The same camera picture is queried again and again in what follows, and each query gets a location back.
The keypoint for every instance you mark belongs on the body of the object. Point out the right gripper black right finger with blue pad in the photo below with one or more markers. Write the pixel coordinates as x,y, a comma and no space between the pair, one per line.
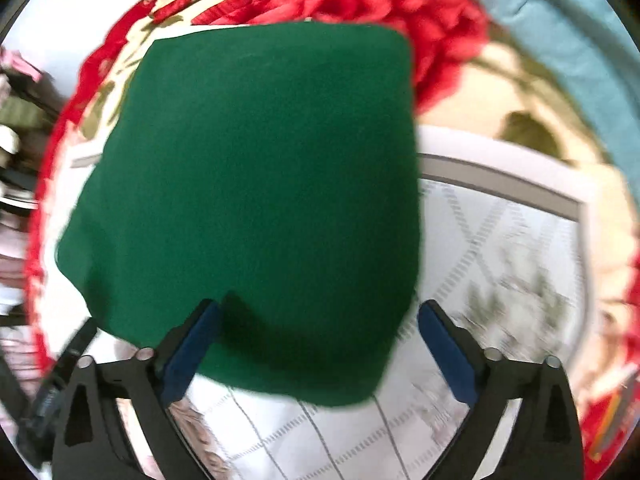
545,441

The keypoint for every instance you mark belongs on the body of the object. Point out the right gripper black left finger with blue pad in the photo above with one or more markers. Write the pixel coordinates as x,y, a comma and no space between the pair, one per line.
91,442

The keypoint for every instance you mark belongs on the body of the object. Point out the green white varsity jacket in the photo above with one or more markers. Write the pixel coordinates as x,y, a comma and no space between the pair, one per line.
272,168

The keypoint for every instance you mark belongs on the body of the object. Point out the black phone with yellow edge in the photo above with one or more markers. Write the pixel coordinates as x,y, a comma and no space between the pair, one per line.
604,434

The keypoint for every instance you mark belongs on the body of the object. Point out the red floral bed blanket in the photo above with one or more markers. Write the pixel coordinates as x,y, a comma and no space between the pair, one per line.
531,241

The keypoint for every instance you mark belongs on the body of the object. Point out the blue quilted duvet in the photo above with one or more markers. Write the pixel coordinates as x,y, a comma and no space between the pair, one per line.
588,50

